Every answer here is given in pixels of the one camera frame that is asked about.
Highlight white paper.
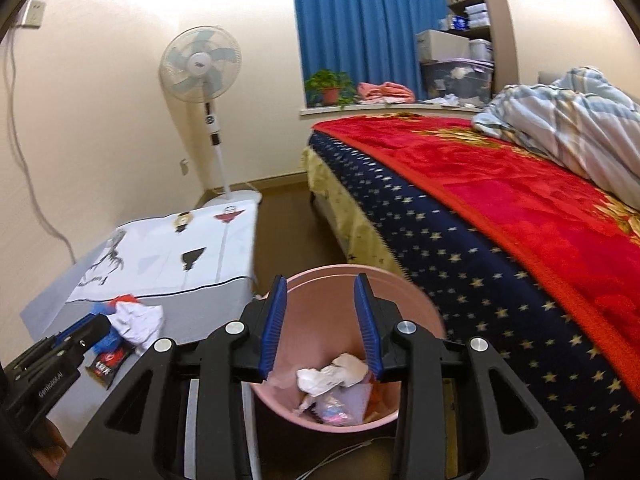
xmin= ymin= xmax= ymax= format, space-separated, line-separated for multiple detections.
xmin=297 ymin=353 xmax=370 ymax=397

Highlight striped quilt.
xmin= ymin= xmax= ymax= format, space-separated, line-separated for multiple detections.
xmin=472 ymin=65 xmax=640 ymax=194

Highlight pink plastic bin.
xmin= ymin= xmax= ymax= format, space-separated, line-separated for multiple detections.
xmin=248 ymin=265 xmax=448 ymax=434

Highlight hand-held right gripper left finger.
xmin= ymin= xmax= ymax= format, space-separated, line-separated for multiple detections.
xmin=72 ymin=275 xmax=288 ymax=480

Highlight white floor cable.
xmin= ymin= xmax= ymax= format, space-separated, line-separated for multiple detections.
xmin=294 ymin=436 xmax=382 ymax=480

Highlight white printed cloth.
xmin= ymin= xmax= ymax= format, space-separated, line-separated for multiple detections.
xmin=67 ymin=200 xmax=262 ymax=305

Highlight grey cardboard box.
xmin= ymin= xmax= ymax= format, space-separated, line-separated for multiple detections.
xmin=415 ymin=29 xmax=471 ymax=64

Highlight clear plastic storage bin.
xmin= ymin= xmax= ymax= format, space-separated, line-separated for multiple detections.
xmin=420 ymin=58 xmax=495 ymax=106

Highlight person's left hand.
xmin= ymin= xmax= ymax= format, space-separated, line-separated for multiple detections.
xmin=27 ymin=420 xmax=68 ymax=467

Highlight yellow star bed skirt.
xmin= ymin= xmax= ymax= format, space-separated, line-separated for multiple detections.
xmin=300 ymin=146 xmax=403 ymax=283

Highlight grey wall cable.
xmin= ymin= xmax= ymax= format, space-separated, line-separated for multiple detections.
xmin=1 ymin=24 xmax=77 ymax=267

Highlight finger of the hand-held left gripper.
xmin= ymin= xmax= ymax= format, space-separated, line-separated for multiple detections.
xmin=50 ymin=314 xmax=112 ymax=357

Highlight navy star blanket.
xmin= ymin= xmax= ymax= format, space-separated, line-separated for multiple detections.
xmin=305 ymin=132 xmax=640 ymax=471

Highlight white printed wrapper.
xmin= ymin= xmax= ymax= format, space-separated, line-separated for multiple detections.
xmin=109 ymin=304 xmax=165 ymax=352

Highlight black and red snack packet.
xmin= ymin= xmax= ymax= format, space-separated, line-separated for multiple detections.
xmin=82 ymin=347 xmax=134 ymax=390

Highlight small white storage container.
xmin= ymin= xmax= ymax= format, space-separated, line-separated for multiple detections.
xmin=468 ymin=38 xmax=494 ymax=62

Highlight blue curtain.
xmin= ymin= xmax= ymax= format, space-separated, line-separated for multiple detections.
xmin=291 ymin=0 xmax=459 ymax=109

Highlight white wall power outlet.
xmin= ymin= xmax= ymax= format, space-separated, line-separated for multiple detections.
xmin=20 ymin=0 xmax=47 ymax=29

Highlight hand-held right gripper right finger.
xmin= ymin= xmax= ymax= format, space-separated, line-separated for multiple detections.
xmin=354 ymin=272 xmax=586 ymax=480

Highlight blue plastic bag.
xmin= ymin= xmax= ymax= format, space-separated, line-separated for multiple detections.
xmin=95 ymin=301 xmax=123 ymax=357

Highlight potted green plant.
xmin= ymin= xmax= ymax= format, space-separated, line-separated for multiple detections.
xmin=304 ymin=69 xmax=357 ymax=107

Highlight red plush blanket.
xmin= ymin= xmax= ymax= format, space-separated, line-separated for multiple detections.
xmin=312 ymin=111 xmax=640 ymax=377

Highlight orange plastic bag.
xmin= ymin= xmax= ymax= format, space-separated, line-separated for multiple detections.
xmin=364 ymin=379 xmax=398 ymax=422

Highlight pink folded clothes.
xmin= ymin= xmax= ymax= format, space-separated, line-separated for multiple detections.
xmin=356 ymin=81 xmax=416 ymax=105

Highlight white standing fan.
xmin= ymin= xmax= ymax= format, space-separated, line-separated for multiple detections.
xmin=159 ymin=26 xmax=264 ymax=207

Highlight pink and blue small wrapper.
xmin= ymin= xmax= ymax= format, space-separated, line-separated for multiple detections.
xmin=312 ymin=394 xmax=351 ymax=425

